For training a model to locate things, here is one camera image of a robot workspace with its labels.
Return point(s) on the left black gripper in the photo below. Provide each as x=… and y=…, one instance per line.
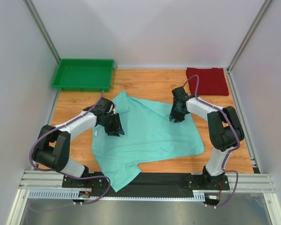
x=117, y=127

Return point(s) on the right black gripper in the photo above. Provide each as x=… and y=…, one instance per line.
x=173, y=116

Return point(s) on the teal t shirt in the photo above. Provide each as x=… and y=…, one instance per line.
x=149, y=136

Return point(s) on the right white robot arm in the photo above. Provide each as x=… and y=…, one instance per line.
x=225, y=129

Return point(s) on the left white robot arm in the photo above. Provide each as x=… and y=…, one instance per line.
x=52, y=147

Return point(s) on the folded dark red t shirt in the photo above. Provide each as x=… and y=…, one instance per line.
x=212, y=81

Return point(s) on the black base mat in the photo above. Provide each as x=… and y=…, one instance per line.
x=157, y=184

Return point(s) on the green plastic tray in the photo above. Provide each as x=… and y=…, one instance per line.
x=92, y=75

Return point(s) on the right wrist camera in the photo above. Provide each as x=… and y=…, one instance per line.
x=179, y=94

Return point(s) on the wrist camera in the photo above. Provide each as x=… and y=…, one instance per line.
x=104, y=106
x=179, y=94

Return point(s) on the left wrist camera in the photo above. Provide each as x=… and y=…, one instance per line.
x=104, y=106

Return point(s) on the right aluminium frame post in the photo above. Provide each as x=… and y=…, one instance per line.
x=256, y=22

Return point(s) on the aluminium frame post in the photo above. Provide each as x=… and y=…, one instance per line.
x=256, y=22
x=38, y=21

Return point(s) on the grey slotted cable duct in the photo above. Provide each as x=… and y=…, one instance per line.
x=83, y=195

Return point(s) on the aluminium front rail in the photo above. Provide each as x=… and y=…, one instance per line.
x=246, y=183

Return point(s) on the left aluminium frame post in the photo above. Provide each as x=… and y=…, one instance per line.
x=38, y=21

